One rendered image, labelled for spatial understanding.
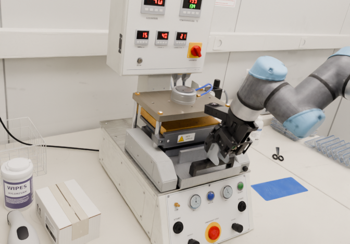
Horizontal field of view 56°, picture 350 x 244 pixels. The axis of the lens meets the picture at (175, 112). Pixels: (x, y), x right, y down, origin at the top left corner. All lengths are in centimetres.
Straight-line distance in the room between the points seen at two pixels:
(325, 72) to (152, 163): 49
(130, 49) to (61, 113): 58
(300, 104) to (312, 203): 73
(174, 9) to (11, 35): 58
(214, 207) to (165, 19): 60
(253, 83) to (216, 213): 45
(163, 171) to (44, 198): 35
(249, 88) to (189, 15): 44
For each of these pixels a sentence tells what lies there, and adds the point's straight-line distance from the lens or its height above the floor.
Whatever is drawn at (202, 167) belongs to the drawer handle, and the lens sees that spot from 93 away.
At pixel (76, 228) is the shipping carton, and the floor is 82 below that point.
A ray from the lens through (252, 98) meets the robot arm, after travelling 77.
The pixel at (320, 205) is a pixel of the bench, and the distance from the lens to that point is 141.
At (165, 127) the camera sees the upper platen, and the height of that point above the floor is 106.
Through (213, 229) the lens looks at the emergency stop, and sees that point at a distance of 103.
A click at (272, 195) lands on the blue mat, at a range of 136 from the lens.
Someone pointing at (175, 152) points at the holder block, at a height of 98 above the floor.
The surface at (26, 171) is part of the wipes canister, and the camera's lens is 107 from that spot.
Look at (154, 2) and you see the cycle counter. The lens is 105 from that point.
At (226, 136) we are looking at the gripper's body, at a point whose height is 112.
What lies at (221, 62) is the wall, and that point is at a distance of 195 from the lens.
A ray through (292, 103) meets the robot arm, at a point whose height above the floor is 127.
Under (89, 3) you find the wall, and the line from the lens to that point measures 143.
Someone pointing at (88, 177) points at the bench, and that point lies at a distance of 126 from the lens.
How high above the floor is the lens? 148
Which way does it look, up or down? 23 degrees down
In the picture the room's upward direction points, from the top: 9 degrees clockwise
